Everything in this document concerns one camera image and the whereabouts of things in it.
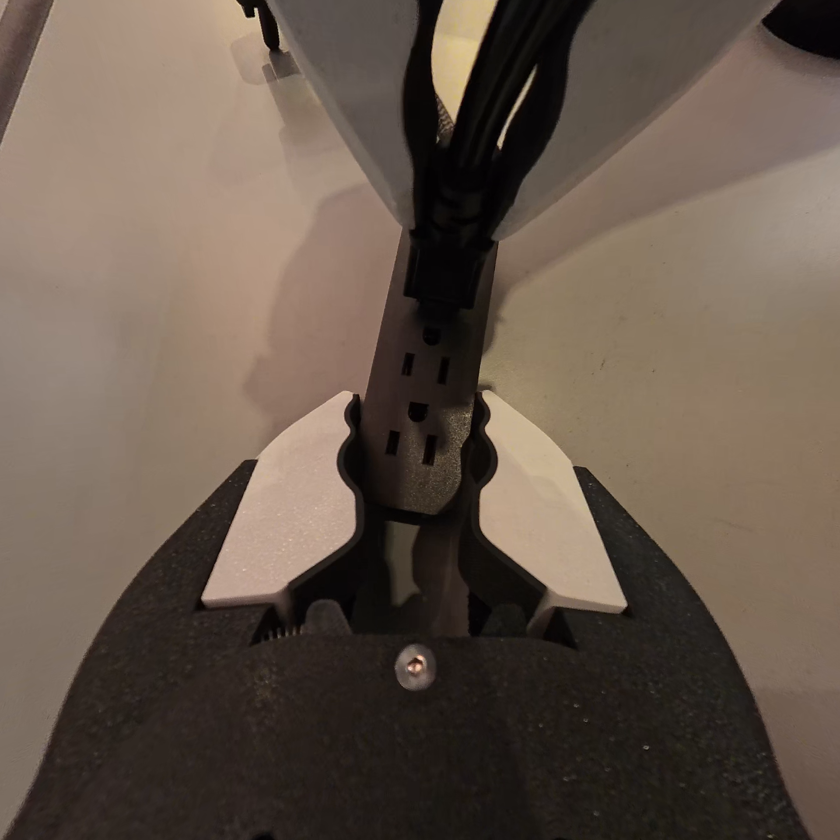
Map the black power strip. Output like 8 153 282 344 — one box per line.
361 230 500 521

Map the black power plug with cable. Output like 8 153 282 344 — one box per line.
407 0 572 311

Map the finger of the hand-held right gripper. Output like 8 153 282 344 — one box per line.
266 0 434 231
486 0 782 242

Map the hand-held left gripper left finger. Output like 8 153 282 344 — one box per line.
202 390 367 624

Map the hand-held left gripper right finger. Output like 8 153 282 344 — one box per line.
462 390 629 635

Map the black rounded object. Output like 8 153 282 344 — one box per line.
761 0 840 59

